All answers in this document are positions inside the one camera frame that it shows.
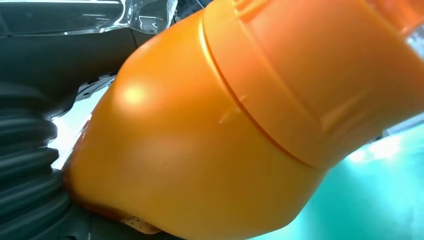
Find orange plastic bottle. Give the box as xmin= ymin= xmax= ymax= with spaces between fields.
xmin=62 ymin=0 xmax=424 ymax=240

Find green table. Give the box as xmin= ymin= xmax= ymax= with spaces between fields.
xmin=251 ymin=122 xmax=424 ymax=240

